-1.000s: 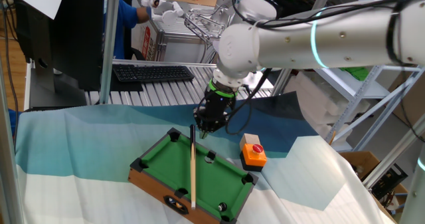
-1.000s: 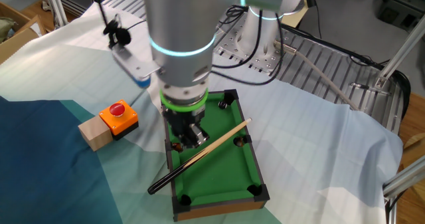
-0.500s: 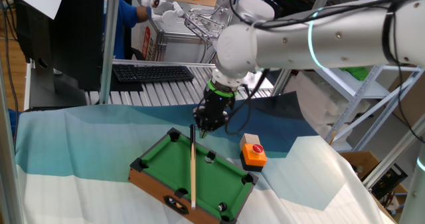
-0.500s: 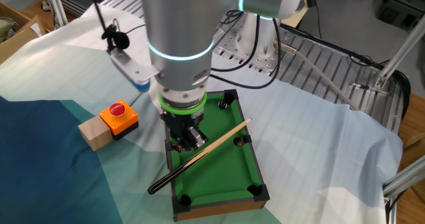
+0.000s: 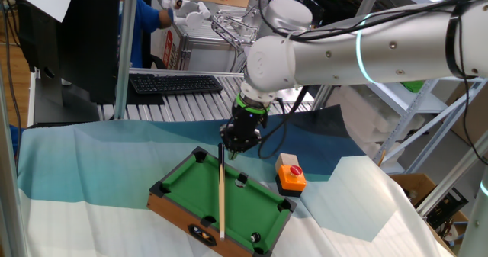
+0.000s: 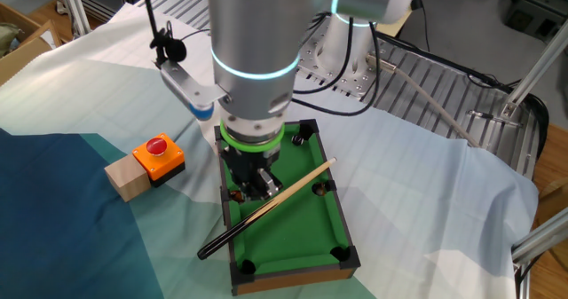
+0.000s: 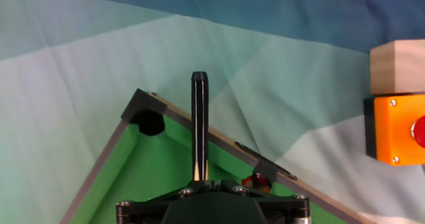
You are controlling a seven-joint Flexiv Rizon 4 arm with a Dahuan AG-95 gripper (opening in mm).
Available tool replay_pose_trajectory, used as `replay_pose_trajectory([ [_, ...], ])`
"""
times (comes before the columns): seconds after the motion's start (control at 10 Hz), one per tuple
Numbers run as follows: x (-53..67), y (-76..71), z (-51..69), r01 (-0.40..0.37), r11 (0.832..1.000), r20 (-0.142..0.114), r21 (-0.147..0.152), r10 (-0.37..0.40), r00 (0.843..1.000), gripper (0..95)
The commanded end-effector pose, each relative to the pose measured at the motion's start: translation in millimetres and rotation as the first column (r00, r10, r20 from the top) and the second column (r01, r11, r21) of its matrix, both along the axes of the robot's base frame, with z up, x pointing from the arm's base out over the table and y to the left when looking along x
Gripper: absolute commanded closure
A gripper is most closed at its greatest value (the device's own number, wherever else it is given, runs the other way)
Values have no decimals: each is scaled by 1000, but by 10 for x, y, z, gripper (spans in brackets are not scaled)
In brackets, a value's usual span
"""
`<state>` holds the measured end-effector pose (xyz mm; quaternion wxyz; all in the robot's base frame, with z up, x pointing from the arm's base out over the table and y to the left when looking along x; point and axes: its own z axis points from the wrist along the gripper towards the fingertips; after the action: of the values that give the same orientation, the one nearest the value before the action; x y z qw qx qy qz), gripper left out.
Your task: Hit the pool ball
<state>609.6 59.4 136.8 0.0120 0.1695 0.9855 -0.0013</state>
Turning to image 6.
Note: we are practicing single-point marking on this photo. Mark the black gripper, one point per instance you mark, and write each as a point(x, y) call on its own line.
point(246, 168)

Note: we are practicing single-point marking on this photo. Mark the wooden pool cue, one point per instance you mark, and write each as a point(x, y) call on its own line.
point(248, 219)

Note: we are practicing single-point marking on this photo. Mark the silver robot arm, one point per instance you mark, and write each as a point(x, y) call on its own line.
point(253, 33)

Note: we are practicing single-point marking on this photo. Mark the maroon pool ball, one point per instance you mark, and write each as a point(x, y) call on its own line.
point(236, 197)

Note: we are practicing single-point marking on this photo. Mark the mini green pool table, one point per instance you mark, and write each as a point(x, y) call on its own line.
point(288, 237)

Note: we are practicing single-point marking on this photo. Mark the black pool ball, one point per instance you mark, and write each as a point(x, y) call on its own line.
point(297, 140)

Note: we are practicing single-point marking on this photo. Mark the orange pool ball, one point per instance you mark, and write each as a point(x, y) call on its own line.
point(320, 190)

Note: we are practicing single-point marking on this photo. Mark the orange emergency button box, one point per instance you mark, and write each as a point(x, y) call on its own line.
point(164, 163)

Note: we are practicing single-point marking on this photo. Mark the plain wooden block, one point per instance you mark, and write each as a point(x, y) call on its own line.
point(126, 179)

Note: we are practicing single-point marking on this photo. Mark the blue white tablecloth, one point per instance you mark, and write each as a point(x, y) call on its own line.
point(399, 179)

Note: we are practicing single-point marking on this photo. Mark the open cardboard box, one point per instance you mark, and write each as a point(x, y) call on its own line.
point(22, 52)

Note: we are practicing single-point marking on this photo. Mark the olive cloth bag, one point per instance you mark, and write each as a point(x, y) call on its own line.
point(6, 37)

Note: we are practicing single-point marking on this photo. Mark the round wooden board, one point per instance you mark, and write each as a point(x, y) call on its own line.
point(557, 188)

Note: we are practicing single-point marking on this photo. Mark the dark equipment case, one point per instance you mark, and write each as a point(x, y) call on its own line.
point(532, 15)

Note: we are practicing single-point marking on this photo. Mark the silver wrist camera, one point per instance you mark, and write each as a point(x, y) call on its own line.
point(186, 86)

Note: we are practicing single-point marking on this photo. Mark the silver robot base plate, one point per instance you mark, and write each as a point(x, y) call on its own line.
point(310, 66)

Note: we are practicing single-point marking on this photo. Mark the aluminium frame post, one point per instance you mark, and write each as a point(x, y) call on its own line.
point(541, 239)
point(532, 70)
point(73, 6)

